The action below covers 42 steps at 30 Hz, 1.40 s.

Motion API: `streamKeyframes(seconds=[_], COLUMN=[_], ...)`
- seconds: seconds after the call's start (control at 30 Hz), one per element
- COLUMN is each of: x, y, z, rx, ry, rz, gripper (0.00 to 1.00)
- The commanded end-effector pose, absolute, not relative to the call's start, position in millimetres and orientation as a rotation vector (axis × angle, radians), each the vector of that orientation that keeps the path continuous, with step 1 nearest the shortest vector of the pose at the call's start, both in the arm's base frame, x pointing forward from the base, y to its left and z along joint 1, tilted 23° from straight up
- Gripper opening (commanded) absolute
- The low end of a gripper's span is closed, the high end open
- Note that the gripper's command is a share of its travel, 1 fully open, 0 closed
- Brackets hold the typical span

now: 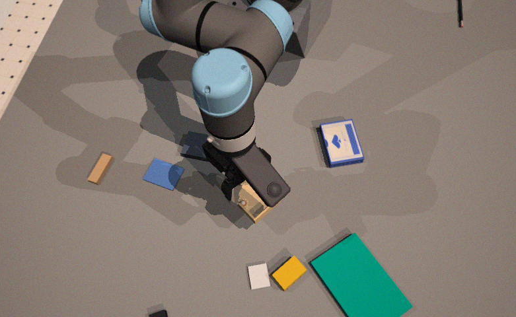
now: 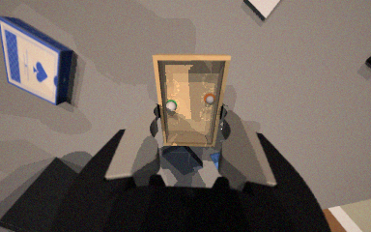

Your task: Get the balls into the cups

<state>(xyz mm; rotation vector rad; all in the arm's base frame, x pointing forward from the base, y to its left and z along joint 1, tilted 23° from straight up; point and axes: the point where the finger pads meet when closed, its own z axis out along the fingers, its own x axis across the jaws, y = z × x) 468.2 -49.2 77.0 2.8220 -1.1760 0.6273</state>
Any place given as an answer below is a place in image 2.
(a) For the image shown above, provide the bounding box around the blue flat square pad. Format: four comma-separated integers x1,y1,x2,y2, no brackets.
211,152,220,169

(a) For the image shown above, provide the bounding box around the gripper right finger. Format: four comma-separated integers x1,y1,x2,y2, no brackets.
217,105,331,232

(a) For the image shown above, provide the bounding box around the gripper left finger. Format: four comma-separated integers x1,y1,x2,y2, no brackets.
50,103,160,232

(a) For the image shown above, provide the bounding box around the blue and white playing card box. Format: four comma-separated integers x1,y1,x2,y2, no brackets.
0,15,73,105

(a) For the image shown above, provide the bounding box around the wooden ball-in-hole puzzle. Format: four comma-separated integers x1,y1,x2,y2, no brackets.
153,54,231,147

